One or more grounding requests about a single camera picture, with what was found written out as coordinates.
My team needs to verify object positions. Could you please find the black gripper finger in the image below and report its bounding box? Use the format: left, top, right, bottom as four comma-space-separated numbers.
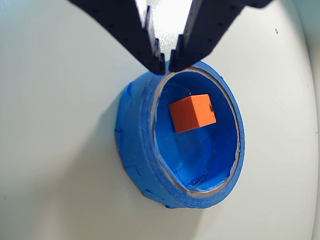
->
68, 0, 166, 75
168, 0, 274, 73

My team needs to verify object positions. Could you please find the blue tape roll bin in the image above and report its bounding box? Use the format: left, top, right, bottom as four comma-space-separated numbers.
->
114, 59, 246, 210

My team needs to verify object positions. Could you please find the orange cube block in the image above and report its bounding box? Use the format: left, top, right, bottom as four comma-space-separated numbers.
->
167, 93, 217, 134

